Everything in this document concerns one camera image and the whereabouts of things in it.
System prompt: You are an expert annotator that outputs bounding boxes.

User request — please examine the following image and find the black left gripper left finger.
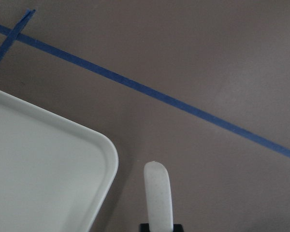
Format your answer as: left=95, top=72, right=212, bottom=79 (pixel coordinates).
left=138, top=223, right=150, bottom=232

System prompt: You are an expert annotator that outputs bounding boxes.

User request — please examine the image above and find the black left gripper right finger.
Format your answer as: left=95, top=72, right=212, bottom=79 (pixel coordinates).
left=173, top=224, right=184, bottom=232

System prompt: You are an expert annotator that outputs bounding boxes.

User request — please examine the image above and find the white spoon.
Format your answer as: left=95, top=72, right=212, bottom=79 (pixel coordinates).
left=144, top=161, right=174, bottom=232

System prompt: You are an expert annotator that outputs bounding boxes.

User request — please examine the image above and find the beige bear tray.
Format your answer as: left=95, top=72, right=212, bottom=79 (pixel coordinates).
left=0, top=91, right=118, bottom=232

